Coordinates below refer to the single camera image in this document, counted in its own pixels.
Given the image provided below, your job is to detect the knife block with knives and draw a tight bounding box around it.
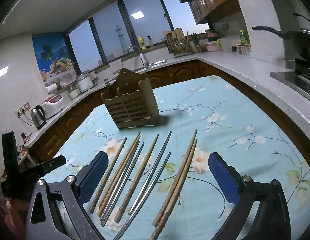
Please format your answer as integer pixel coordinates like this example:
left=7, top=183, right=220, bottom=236
left=191, top=33, right=202, bottom=53

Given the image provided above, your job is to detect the wooden utensil holder caddy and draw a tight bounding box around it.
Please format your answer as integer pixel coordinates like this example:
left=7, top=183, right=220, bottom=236
left=101, top=68, right=160, bottom=130

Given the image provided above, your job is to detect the stainless electric kettle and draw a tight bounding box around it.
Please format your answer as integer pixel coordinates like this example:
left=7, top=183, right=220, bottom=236
left=30, top=105, right=47, bottom=130

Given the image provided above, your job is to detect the wall power socket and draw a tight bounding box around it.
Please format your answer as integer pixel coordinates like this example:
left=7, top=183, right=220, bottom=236
left=15, top=102, right=30, bottom=118

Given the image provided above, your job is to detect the green yellow oil bottle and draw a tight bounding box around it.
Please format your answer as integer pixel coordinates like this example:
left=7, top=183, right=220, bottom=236
left=240, top=29, right=250, bottom=46

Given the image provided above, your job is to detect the gas stove top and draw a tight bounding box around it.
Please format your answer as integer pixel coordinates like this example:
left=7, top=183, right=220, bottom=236
left=270, top=59, right=310, bottom=101

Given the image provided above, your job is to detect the black frying pan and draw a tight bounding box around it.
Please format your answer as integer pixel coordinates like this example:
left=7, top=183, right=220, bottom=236
left=252, top=12, right=310, bottom=62

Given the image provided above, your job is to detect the fork in holder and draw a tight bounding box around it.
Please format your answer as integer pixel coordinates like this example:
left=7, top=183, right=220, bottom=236
left=104, top=76, right=112, bottom=95

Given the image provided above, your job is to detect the clear spray bottle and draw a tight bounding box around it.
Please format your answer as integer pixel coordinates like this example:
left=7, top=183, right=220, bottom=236
left=147, top=36, right=154, bottom=47

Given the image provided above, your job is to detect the light blue floral tablecloth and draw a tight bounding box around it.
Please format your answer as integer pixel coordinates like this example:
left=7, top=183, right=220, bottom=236
left=41, top=74, right=310, bottom=240

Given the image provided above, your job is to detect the pink seasoning box set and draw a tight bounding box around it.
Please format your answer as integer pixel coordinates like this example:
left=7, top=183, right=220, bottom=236
left=231, top=44, right=251, bottom=56

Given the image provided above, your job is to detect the wooden chopstick centre carved end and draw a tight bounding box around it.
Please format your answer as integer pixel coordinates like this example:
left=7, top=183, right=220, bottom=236
left=114, top=134, right=159, bottom=223

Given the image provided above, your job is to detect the dish drying rack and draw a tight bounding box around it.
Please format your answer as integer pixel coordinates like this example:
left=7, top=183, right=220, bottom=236
left=163, top=28, right=194, bottom=58

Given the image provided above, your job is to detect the wooden chopstick pair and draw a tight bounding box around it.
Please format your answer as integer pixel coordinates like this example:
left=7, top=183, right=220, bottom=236
left=152, top=129, right=197, bottom=226
left=149, top=139, right=197, bottom=239

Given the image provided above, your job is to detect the white red rice cooker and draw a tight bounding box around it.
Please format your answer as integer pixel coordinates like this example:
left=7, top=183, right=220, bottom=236
left=41, top=95, right=64, bottom=119

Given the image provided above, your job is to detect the left human hand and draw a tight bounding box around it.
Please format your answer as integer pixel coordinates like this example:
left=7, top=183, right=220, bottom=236
left=5, top=199, right=29, bottom=239

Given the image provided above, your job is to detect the tropical fruit wall poster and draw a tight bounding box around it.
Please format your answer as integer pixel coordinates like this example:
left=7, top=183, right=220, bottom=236
left=32, top=33, right=77, bottom=87

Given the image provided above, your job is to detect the white pot with lid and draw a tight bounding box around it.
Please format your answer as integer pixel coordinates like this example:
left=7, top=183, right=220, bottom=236
left=76, top=73, right=97, bottom=93

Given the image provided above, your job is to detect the yellow dish soap bottle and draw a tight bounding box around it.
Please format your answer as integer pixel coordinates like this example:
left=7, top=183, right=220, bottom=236
left=138, top=36, right=147, bottom=50

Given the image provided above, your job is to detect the pink basin stack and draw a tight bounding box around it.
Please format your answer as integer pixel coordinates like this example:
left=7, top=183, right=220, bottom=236
left=204, top=29, right=223, bottom=52

